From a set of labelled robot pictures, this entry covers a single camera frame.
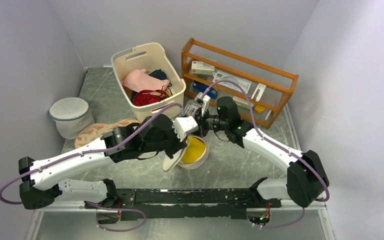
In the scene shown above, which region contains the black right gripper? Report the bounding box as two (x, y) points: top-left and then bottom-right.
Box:
(190, 106), (229, 138)

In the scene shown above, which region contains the white mesh laundry bag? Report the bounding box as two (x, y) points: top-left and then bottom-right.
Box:
(162, 136), (210, 172)

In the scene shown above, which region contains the yellow bra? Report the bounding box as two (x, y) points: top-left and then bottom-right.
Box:
(181, 136), (206, 165)

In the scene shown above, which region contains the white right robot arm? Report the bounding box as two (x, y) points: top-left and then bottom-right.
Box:
(193, 96), (329, 208)

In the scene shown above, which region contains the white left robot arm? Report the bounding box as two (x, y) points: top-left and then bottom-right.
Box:
(18, 114), (198, 210)

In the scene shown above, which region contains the cream plastic laundry basket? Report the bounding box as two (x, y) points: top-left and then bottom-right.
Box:
(111, 42), (186, 121)

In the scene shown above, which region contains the floral pink bra bag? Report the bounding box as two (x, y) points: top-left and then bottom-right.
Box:
(74, 118), (141, 149)

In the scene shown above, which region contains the pack of coloured markers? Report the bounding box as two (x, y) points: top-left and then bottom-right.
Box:
(184, 99), (201, 117)

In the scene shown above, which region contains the blue stapler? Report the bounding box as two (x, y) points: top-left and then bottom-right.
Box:
(192, 81), (218, 100)

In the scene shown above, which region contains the green white box lower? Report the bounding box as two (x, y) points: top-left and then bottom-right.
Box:
(232, 96), (254, 110)

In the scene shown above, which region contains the green white box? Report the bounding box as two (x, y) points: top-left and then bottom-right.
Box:
(232, 96), (254, 110)
(190, 60), (215, 75)

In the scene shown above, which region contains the yellow small block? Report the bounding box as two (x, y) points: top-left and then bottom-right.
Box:
(254, 105), (266, 114)

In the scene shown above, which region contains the clear blister pack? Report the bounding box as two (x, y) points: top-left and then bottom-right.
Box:
(212, 69), (252, 93)

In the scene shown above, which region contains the orange wooden shelf rack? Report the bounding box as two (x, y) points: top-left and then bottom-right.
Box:
(181, 38), (299, 128)

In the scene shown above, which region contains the red garment in basket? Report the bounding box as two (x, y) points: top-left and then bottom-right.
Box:
(132, 90), (172, 107)

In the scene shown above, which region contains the green white box upper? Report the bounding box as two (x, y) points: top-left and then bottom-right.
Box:
(190, 60), (215, 75)

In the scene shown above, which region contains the pink cloth in basket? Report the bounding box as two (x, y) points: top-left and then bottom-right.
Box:
(121, 68), (170, 97)

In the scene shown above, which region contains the dark blue garment in basket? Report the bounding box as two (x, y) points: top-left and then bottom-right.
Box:
(148, 69), (168, 81)

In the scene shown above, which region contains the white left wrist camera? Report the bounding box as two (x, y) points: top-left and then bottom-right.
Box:
(173, 116), (199, 142)

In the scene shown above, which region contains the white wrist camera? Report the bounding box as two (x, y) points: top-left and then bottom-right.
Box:
(173, 116), (199, 142)
(194, 92), (211, 116)

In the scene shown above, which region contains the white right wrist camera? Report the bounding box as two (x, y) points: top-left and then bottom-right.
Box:
(194, 92), (211, 116)

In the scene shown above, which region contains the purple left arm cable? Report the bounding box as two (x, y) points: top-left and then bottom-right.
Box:
(0, 102), (186, 233)

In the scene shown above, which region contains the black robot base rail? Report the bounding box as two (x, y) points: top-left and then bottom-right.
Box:
(97, 188), (281, 221)

